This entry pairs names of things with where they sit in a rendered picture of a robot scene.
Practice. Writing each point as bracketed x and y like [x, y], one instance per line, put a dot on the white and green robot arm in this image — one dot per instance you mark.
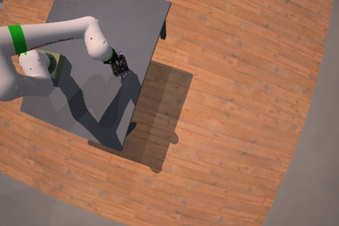
[23, 40]

